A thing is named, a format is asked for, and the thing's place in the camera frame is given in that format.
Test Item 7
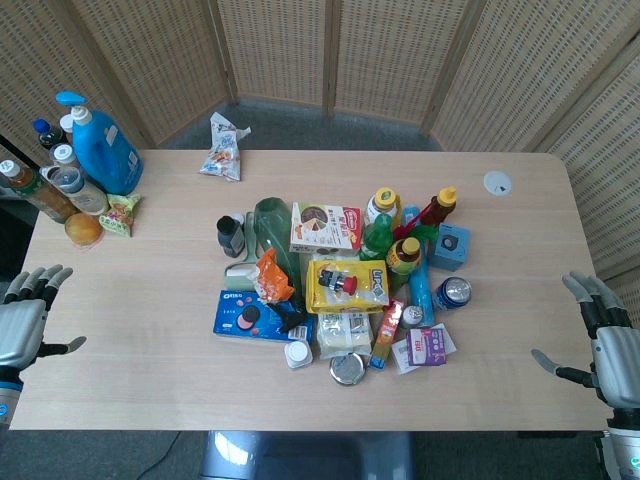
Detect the green transparent plastic bottle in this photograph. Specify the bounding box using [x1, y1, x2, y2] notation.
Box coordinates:
[253, 196, 309, 302]

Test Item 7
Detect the red plastic tool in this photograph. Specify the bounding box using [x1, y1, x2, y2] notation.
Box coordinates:
[391, 199, 437, 242]

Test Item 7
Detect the pale yellow white packet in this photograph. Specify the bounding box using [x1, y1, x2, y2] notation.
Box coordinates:
[315, 311, 374, 361]

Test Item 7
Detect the green soda bottle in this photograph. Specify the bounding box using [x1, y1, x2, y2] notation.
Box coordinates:
[358, 213, 397, 263]

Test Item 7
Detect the green snack packet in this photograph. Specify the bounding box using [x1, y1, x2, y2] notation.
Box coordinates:
[98, 193, 144, 238]

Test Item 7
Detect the yellow Lipton tea bag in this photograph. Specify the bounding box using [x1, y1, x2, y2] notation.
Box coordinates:
[305, 258, 391, 315]

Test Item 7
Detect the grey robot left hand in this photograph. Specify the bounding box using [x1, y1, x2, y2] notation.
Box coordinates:
[0, 264, 88, 371]

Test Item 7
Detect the orange and white snack bag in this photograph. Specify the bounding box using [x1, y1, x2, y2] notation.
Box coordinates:
[251, 246, 297, 303]

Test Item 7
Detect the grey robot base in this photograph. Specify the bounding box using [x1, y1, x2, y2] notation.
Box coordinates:
[198, 430, 417, 480]

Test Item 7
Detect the light blue speaker box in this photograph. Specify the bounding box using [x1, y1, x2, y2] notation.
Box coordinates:
[428, 222, 473, 272]

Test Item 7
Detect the amber drink bottle yellow cap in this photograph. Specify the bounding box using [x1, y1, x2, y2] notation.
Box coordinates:
[386, 236, 423, 292]

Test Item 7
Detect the blue Oreo box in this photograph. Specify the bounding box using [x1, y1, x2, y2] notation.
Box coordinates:
[212, 289, 316, 347]

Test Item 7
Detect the red sauce bottle yellow cap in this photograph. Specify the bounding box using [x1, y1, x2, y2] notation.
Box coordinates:
[418, 185, 458, 227]

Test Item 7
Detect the blue cylindrical tube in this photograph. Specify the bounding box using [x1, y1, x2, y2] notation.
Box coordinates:
[408, 258, 436, 328]

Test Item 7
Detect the amber tea bottle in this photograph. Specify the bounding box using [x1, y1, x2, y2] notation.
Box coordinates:
[0, 158, 78, 224]

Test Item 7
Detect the orange round fruit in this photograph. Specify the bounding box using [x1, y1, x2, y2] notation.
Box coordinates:
[64, 212, 104, 246]

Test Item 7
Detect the white label bottle yellow cap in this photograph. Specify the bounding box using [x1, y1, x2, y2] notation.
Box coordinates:
[365, 186, 402, 227]

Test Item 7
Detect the white red pie box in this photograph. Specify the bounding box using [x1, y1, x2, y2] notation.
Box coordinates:
[289, 201, 364, 255]

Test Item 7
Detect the dark grey small bottle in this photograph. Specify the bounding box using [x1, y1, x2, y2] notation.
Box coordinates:
[215, 213, 247, 259]

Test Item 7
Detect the blue drink can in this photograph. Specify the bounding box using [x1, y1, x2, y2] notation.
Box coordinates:
[431, 276, 473, 315]

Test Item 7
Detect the dark drink bottle blue cap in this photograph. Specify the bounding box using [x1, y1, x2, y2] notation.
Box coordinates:
[32, 118, 68, 152]

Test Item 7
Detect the purple white box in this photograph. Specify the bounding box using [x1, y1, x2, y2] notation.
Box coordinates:
[390, 322, 456, 376]

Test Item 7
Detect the wooden woven folding screen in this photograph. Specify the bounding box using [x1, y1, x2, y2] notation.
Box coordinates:
[0, 0, 640, 321]

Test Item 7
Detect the red emergency stop button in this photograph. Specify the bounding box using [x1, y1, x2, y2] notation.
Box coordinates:
[317, 269, 358, 294]

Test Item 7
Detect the black floor cable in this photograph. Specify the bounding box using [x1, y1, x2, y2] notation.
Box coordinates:
[152, 430, 182, 480]

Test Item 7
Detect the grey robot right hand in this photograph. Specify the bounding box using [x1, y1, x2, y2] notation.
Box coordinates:
[530, 270, 640, 417]

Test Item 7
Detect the orange red slim box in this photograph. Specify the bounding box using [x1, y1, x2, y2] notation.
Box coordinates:
[367, 298, 406, 373]

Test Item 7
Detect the clear bottle white cap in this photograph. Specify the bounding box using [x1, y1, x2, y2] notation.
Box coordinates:
[49, 143, 82, 170]

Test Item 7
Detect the white cable grommet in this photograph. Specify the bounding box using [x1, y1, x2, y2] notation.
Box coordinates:
[482, 169, 515, 198]

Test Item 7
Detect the pale green lint roller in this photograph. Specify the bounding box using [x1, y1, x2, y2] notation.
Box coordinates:
[222, 211, 262, 293]

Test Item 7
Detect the small silver top can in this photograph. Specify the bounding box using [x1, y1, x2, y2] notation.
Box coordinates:
[402, 304, 427, 329]

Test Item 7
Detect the blue detergent pump bottle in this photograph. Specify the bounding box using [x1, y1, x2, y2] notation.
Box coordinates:
[55, 90, 145, 197]

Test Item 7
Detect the black clip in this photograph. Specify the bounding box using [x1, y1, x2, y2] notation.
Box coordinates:
[268, 298, 307, 335]

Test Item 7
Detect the clear bottle grey cap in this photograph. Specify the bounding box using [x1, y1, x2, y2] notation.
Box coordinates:
[39, 165, 110, 217]

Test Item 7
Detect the silver tin can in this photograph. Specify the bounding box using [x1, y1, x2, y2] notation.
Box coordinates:
[328, 351, 369, 388]

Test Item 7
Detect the white pill bottle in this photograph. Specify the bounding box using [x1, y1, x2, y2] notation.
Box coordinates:
[283, 340, 315, 371]

